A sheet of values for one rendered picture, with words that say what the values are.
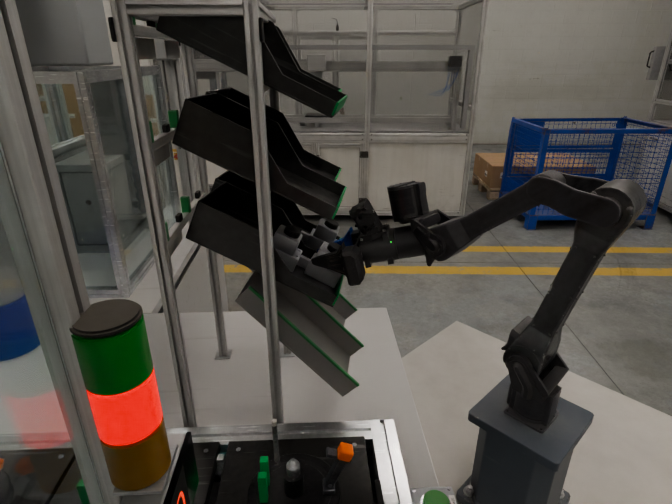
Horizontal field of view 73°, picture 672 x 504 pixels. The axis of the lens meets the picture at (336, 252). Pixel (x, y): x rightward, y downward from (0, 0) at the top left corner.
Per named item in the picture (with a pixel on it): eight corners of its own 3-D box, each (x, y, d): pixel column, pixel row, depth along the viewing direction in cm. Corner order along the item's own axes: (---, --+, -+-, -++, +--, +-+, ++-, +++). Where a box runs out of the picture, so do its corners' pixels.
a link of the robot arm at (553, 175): (644, 204, 58) (601, 132, 59) (626, 219, 53) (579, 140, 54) (468, 278, 80) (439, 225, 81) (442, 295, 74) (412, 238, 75)
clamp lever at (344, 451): (334, 479, 70) (353, 443, 67) (335, 490, 68) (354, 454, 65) (312, 473, 69) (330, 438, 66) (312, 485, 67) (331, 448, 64)
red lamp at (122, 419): (170, 401, 40) (161, 355, 38) (152, 445, 36) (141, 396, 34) (112, 403, 40) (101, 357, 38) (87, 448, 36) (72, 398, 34)
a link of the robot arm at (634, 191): (657, 188, 56) (605, 168, 59) (642, 201, 51) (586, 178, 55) (548, 368, 73) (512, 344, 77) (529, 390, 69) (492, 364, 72)
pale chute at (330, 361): (349, 356, 100) (364, 345, 98) (342, 397, 88) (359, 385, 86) (254, 269, 94) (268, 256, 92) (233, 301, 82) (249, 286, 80)
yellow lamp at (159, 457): (177, 443, 42) (170, 402, 40) (161, 490, 38) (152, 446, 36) (123, 445, 42) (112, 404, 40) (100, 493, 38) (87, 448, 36)
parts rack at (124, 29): (295, 348, 124) (281, 18, 92) (289, 457, 90) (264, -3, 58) (217, 350, 123) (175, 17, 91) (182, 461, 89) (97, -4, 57)
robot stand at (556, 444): (570, 500, 82) (595, 413, 74) (534, 557, 72) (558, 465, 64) (494, 453, 91) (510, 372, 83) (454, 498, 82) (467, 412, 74)
